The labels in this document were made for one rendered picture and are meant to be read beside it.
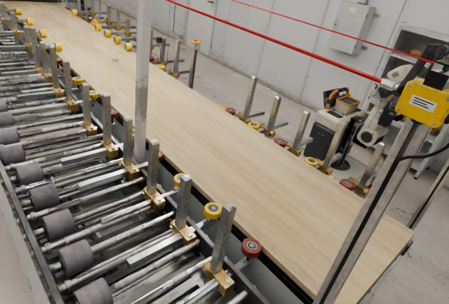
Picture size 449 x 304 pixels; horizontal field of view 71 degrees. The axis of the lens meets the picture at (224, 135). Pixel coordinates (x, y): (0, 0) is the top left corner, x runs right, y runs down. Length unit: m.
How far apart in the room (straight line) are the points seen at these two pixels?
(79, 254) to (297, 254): 0.85
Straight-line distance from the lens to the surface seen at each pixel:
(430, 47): 2.65
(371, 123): 3.02
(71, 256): 1.37
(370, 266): 1.53
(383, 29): 4.71
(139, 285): 1.43
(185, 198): 1.32
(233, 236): 1.53
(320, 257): 1.44
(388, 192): 0.73
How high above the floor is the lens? 1.90
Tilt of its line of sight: 29 degrees down
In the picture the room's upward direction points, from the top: 11 degrees clockwise
